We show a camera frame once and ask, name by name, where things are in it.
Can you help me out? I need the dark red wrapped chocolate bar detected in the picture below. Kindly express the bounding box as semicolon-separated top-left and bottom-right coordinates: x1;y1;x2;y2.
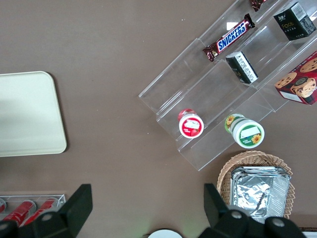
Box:
249;0;268;12

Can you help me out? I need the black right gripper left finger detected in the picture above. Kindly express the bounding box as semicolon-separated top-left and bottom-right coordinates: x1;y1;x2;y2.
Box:
0;183;93;238

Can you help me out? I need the red strawberry lidded cup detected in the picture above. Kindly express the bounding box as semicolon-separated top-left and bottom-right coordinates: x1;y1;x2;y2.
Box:
178;109;205;138

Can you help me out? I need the aluminium foil container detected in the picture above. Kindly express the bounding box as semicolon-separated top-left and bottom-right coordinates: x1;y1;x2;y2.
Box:
229;166;291;225

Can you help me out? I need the clear acrylic can holder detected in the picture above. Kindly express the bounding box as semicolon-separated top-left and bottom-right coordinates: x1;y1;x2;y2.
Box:
0;194;67;224

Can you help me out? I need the Snickers chocolate bar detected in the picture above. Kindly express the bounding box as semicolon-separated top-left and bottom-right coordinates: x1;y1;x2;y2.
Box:
202;13;256;62

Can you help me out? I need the green sunflower lidded cup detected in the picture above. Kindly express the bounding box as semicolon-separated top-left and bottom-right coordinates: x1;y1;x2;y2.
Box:
224;113;265;149

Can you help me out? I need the black Face carton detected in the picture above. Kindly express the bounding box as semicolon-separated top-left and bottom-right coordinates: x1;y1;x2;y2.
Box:
273;1;317;42

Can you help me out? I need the clear acrylic stepped shelf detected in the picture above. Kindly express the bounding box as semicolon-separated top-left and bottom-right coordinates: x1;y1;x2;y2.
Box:
138;0;277;172
247;0;317;114

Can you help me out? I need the woven wicker basket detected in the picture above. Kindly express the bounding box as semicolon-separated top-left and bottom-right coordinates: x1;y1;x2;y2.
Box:
216;150;296;220

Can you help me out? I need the small black carton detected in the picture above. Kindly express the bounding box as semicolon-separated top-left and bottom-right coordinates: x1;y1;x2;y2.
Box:
225;51;259;85

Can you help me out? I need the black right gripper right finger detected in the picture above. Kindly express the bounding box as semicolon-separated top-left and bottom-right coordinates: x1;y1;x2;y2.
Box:
198;183;307;238

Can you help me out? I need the white round object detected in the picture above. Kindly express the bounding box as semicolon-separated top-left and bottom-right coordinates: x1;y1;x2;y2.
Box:
148;229;183;238

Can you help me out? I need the red chocolate chip cookie box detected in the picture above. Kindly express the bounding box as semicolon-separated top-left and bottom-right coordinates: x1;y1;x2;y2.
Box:
274;51;317;106

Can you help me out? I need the cream plastic tray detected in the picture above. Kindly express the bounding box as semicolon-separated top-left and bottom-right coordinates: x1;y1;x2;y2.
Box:
0;71;68;158

